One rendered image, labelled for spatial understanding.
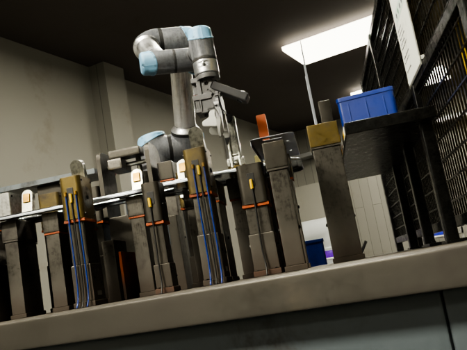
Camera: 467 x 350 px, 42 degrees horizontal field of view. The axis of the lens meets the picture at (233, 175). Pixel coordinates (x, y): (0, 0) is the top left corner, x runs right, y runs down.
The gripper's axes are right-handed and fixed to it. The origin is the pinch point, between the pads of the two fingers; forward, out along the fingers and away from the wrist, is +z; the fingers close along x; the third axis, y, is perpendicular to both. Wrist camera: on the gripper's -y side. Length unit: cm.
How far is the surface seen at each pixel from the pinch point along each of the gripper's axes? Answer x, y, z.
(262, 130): -14.9, -9.9, -3.7
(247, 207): 23.2, -5.2, 23.8
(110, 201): -4.2, 39.2, 10.6
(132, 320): 97, 3, 43
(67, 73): -318, 172, -164
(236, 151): -14.5, -0.6, 1.2
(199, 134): 18.1, 4.5, 1.6
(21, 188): -27, 79, -5
